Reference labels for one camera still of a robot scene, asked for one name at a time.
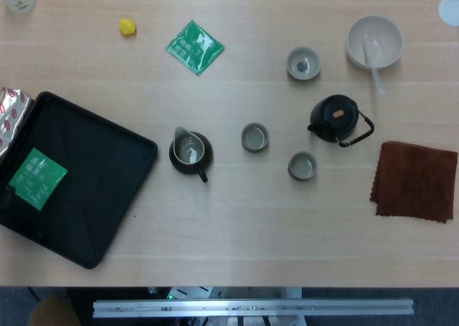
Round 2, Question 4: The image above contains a black teapot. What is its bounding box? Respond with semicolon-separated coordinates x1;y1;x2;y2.
307;94;375;148

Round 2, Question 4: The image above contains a grey-green teacup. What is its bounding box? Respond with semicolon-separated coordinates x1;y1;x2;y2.
287;151;318;182
240;122;270;153

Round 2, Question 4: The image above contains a grey teacup with dark spot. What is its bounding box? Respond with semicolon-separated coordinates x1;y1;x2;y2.
285;46;321;81

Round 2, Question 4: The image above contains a green tea packet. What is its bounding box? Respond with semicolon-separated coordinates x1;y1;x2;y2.
6;147;69;211
165;19;226;77

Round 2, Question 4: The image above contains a black square tray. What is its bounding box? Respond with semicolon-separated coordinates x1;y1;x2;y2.
0;91;159;269

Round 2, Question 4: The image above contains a white spoon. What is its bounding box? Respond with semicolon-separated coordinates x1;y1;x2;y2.
361;34;387;95

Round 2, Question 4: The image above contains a brown cloth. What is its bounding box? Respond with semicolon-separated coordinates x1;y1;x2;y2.
369;140;459;224

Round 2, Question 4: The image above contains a cream bowl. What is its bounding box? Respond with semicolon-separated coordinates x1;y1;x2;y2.
346;15;405;70

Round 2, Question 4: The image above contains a silver foil bag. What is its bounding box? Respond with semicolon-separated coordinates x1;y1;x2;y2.
0;86;36;158

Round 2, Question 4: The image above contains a tan brown seat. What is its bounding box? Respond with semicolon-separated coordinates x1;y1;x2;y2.
30;295;82;326

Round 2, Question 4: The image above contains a white round lid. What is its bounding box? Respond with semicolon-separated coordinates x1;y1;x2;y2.
437;0;459;27

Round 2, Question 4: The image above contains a dark pitcher with handle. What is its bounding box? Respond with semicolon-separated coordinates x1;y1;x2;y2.
169;125;214;183

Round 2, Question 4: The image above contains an aluminium rail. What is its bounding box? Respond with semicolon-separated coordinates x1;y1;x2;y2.
93;297;415;319

